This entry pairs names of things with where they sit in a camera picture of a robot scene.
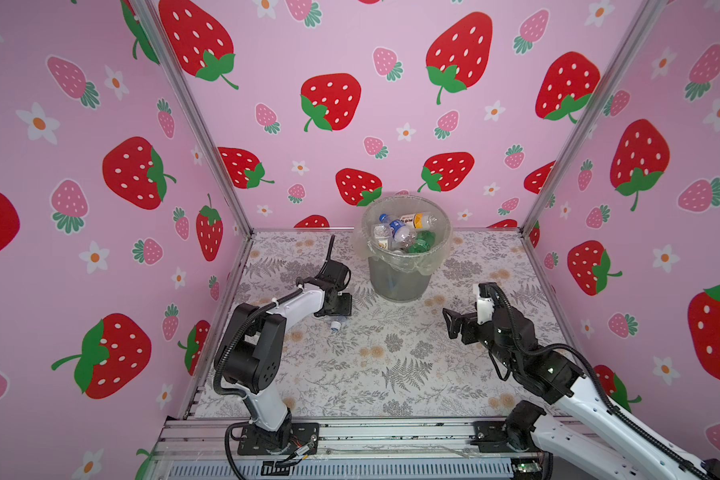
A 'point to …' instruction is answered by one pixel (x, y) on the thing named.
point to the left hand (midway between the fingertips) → (343, 306)
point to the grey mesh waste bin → (399, 286)
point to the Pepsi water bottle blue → (403, 236)
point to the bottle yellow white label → (426, 220)
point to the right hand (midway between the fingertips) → (458, 307)
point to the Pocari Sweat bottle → (335, 326)
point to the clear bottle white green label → (382, 233)
